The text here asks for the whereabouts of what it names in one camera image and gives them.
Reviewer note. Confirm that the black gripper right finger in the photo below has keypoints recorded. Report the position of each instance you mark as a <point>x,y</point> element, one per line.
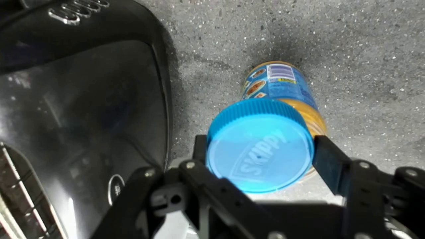
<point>380,204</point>

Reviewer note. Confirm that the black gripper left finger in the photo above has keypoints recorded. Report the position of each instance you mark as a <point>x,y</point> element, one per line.
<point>194,200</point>

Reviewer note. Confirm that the blue Skippy jar lid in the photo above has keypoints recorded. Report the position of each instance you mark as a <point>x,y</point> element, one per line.
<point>259,151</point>

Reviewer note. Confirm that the peanut butter jar blue label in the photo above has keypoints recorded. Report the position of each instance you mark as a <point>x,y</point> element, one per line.
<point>283,87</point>

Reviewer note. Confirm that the black toaster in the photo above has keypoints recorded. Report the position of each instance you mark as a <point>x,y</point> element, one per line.
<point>67,111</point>

